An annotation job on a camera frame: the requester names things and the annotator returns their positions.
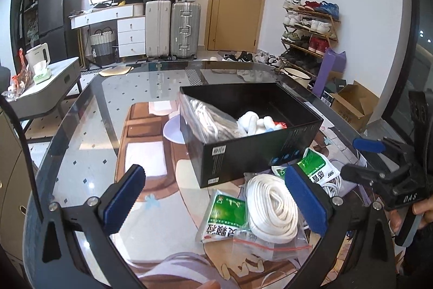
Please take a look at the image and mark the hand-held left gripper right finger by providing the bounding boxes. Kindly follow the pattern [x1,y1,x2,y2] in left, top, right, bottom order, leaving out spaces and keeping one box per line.
[284,164,397,289]

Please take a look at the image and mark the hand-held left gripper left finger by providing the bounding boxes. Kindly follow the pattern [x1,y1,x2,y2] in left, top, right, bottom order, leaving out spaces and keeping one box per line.
[32,164,147,289]

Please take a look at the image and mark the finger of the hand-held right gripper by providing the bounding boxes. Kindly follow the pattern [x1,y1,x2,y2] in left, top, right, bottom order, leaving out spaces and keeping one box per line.
[340,164,397,189]
[352,137,403,156]

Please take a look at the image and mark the green white medicine packet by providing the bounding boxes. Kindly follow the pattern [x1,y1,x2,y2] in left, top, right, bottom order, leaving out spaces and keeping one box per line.
[197,190,250,244]
[271,147,340,190]

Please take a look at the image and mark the bagged plain white shoelaces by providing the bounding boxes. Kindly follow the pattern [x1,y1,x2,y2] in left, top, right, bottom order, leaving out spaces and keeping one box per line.
[233,173,314,263]

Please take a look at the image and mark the black cardboard box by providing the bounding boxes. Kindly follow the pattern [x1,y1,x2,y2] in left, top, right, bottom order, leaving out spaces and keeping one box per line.
[179,82,324,189]

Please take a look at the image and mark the white plush toy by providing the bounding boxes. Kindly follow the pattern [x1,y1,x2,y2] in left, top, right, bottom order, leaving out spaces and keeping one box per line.
[236,111,283,137]

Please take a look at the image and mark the bagged striped white shoelaces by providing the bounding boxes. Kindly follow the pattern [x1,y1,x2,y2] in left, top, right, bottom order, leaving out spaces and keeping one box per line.
[179,95,250,145]

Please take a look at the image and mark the person's right hand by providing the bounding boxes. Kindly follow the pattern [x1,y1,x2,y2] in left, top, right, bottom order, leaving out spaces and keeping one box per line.
[389,196,433,233]

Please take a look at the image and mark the open brown cardboard box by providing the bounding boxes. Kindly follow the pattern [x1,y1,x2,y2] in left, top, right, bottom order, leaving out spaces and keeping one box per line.
[329,80,380,133]

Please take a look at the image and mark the dark green box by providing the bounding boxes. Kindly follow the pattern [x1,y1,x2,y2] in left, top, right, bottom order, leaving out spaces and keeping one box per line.
[321,79,347,106]

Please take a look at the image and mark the pale round coaster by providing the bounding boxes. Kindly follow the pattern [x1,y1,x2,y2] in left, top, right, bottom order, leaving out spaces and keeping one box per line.
[163,115,186,143]

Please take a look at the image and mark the purple yoga mat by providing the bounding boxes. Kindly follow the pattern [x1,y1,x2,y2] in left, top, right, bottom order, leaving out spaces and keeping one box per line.
[311,48,347,99]

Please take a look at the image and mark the dark glass sliding door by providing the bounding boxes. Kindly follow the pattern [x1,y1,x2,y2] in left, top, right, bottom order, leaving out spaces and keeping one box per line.
[382,0,433,141]

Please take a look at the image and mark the white basin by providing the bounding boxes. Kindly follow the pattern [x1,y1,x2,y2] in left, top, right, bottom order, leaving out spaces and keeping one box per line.
[280,66,313,88]

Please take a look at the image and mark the beige cabinet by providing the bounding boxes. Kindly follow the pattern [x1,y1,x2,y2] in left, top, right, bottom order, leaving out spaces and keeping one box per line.
[0,109,42,263]

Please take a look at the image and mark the oval floor rug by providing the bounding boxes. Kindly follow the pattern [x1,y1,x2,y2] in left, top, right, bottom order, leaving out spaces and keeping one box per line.
[99,65,131,76]

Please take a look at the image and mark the shoe rack with shoes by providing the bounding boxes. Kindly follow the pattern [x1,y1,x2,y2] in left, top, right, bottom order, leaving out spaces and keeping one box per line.
[281,0,340,73]

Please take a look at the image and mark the grey side table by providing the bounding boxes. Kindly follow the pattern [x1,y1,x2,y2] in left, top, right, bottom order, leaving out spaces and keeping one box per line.
[1,57,82,134]

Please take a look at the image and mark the green tissue pack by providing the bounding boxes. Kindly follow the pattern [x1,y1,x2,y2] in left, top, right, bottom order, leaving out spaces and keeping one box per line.
[33,61,53,85]

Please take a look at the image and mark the scattered loose sneakers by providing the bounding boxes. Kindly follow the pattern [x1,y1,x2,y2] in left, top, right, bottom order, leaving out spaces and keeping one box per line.
[211,50,287,80]

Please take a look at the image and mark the grey wicker basket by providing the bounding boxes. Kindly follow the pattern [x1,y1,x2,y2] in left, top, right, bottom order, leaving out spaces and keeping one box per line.
[89,28,117,66]

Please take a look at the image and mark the red clear plastic bag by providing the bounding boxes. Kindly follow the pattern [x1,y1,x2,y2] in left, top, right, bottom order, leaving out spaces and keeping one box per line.
[3,48,33,99]

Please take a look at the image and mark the white vanity desk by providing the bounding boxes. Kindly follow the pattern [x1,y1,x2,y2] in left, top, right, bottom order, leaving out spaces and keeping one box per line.
[69,4,147,60]

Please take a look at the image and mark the white electric kettle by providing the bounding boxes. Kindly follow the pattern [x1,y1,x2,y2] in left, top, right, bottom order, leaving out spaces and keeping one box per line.
[25,42,51,73]

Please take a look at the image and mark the white suitcase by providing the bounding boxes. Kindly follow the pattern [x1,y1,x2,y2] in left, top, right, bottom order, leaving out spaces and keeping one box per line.
[145,0,172,58]

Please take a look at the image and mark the silver suitcase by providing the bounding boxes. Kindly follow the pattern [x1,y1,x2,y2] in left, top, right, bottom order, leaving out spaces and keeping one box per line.
[170,2,202,60]

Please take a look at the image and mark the dark grey fridge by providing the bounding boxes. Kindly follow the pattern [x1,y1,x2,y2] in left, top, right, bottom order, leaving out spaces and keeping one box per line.
[37,0,85,68]

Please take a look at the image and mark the white cable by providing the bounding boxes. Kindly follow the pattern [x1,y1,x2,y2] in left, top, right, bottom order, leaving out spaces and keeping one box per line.
[319,174,343,199]

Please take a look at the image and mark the black cable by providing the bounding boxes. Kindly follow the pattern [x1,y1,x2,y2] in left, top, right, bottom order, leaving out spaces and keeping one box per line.
[0,95,45,222]

